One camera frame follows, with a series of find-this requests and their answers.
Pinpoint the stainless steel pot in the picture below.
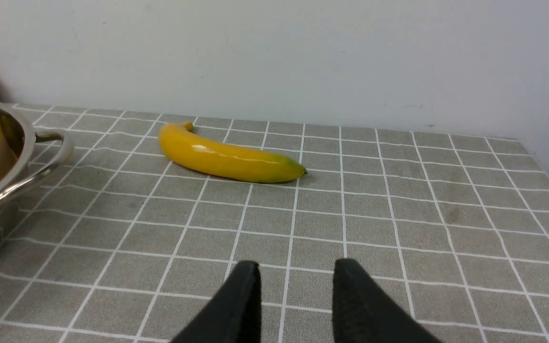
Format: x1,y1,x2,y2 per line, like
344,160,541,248
0,103,74,243

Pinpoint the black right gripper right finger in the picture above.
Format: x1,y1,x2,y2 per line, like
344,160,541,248
333,258,440,343

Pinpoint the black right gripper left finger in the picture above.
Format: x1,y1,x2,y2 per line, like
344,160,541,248
171,261,262,343

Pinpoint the yellow banana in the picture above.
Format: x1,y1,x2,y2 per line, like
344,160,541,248
158,122,308,184

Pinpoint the grey checked tablecloth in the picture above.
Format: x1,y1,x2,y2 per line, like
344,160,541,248
0,104,549,343

